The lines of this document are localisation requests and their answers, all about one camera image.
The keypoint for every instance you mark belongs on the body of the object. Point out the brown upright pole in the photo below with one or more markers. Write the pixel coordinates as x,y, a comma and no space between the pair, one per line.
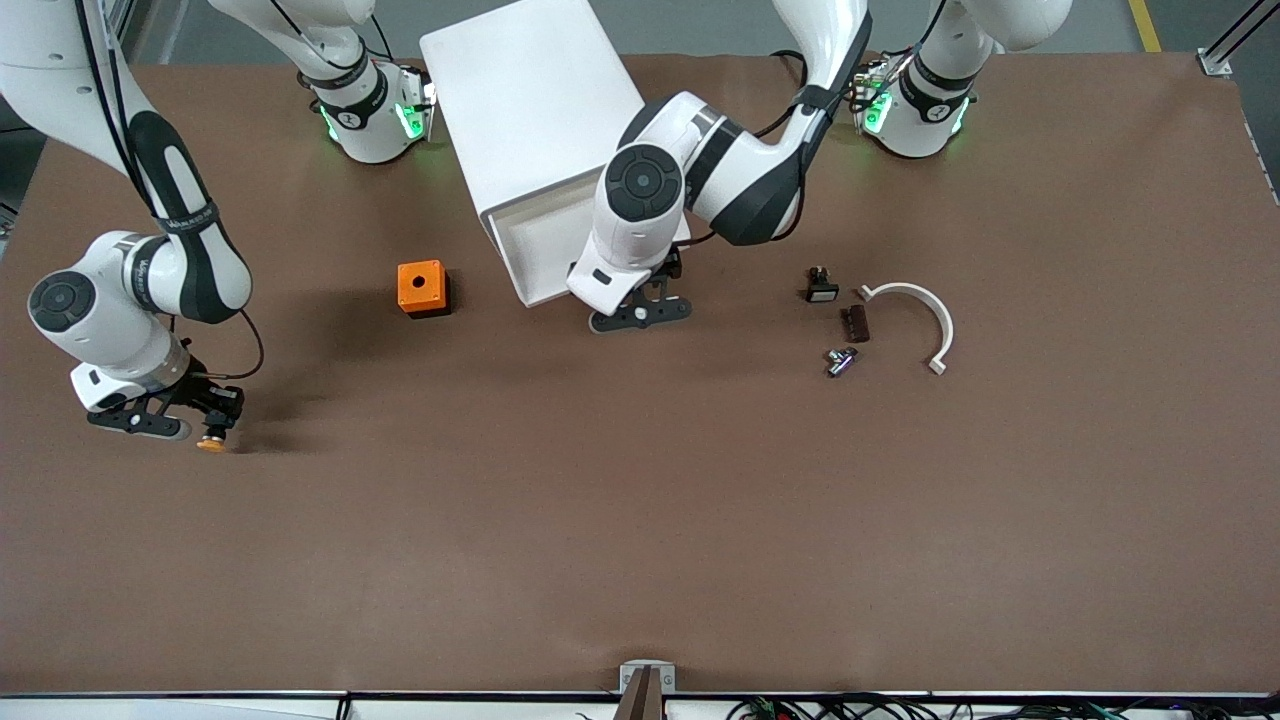
642,705

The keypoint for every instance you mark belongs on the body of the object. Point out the orange mushroom push button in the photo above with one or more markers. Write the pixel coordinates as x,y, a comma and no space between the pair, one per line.
211,444

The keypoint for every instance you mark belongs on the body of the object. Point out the aluminium frame profile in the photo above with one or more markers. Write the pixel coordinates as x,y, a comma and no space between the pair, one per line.
118,20
1225,50

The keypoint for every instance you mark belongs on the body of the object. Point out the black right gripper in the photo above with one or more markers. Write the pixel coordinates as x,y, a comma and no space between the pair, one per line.
207,398

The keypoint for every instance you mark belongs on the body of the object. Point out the grey metal bracket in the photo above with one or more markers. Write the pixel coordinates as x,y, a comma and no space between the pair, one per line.
647,672

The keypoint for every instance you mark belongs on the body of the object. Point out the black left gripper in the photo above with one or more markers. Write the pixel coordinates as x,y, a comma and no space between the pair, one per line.
668,269

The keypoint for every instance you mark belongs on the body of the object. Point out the white curved plastic bracket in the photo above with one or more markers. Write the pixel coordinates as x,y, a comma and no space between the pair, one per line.
945,325

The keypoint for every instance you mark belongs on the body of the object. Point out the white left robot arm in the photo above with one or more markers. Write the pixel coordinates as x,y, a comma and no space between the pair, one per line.
650,230

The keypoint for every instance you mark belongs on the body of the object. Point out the orange button enclosure box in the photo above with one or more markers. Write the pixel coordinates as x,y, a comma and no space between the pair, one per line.
408,298

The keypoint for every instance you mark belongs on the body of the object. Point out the small silver connector part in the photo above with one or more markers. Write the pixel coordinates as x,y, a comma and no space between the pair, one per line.
842,361

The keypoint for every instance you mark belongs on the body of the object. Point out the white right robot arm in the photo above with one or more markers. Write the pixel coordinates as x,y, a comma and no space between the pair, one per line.
100,320

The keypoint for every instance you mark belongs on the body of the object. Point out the white table edge rail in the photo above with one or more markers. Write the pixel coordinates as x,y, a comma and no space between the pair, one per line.
200,710

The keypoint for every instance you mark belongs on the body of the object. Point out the small black white switch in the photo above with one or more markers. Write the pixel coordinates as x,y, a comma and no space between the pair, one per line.
822,290

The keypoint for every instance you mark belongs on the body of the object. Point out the brown terminal block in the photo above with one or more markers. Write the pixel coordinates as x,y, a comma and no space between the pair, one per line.
856,324

